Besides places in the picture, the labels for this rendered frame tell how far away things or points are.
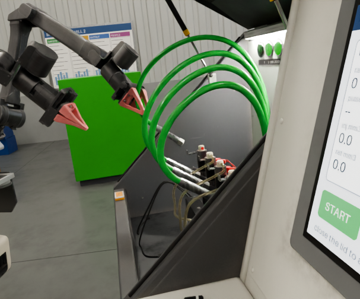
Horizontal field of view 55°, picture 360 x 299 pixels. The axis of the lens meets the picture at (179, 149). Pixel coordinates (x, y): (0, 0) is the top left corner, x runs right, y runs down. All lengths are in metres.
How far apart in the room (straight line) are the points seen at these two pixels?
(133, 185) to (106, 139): 3.00
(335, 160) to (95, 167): 3.99
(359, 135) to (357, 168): 0.04
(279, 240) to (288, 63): 0.27
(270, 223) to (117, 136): 3.75
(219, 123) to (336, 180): 0.88
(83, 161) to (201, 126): 3.15
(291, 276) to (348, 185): 0.17
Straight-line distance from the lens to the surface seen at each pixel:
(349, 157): 0.42
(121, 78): 1.06
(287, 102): 0.55
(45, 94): 0.89
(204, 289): 0.65
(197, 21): 7.50
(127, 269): 0.79
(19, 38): 1.45
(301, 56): 0.54
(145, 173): 1.25
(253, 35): 1.17
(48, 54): 0.88
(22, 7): 1.42
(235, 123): 1.29
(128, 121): 4.21
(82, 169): 4.33
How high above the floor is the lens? 1.37
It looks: 14 degrees down
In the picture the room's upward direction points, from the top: 6 degrees counter-clockwise
